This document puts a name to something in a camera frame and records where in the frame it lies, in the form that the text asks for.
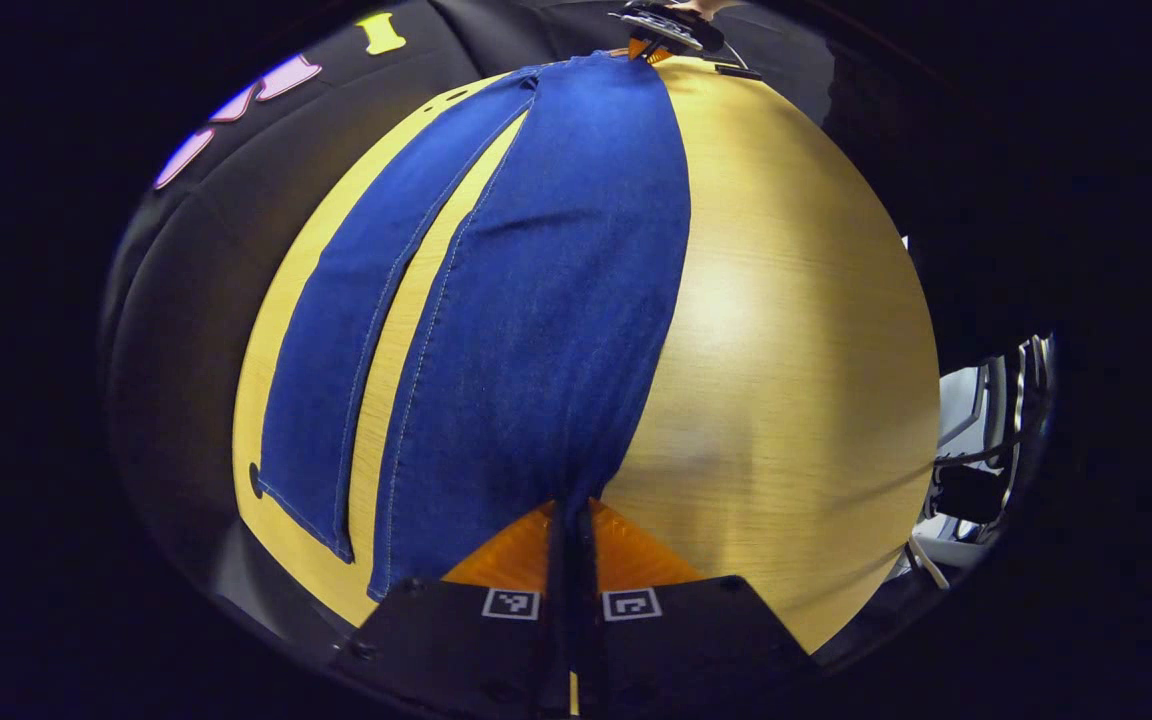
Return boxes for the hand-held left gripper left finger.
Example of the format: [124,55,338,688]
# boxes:
[334,498,575,717]

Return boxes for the blue jeans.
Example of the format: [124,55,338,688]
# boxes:
[256,50,694,601]

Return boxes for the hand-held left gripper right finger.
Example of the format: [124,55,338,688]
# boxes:
[572,498,822,717]

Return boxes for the black backdrop cloth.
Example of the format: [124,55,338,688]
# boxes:
[101,0,897,641]

